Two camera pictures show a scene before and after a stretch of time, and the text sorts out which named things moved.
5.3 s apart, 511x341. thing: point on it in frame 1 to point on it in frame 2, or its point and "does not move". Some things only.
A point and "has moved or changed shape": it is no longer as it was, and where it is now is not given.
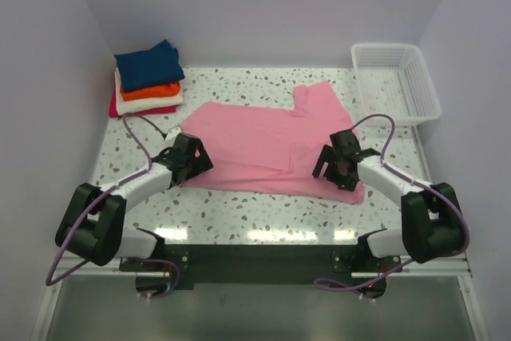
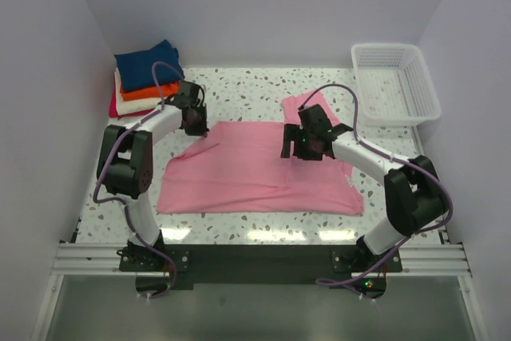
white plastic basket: (394, 81) does not move
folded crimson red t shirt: (114, 113) does not move
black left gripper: (200, 164) to (201, 130)
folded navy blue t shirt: (144, 69) does not move
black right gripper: (327, 155) to (291, 131)
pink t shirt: (270, 150) has moved or changed shape
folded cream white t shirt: (124, 106) does not move
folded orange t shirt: (172, 89) does not move
